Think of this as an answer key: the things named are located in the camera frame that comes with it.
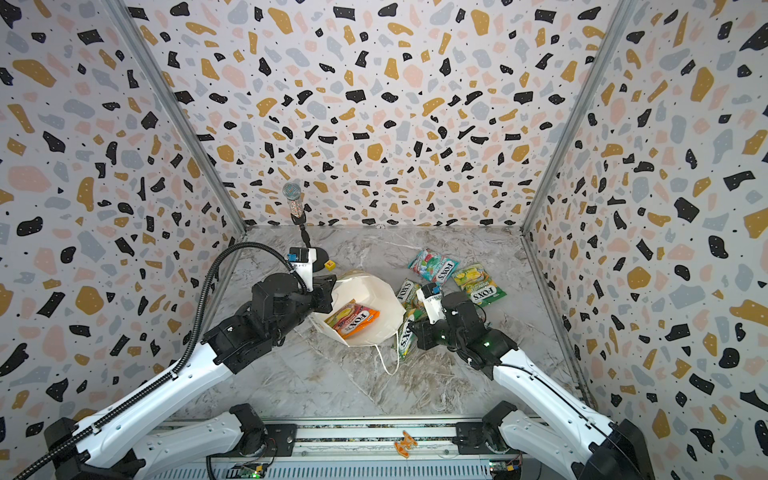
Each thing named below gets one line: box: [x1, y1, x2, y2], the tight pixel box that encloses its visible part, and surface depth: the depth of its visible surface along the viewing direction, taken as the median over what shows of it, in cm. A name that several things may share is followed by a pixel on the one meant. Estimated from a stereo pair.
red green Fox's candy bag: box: [408, 248, 460, 286], surface depth 108 cm
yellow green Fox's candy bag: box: [451, 264, 507, 308], surface depth 105 cm
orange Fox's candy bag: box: [324, 299, 381, 340], surface depth 89 cm
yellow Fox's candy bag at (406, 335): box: [398, 310, 415, 358], surface depth 79 cm
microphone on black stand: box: [282, 182, 312, 248], surface depth 90 cm
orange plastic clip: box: [394, 430, 418, 459], surface depth 75 cm
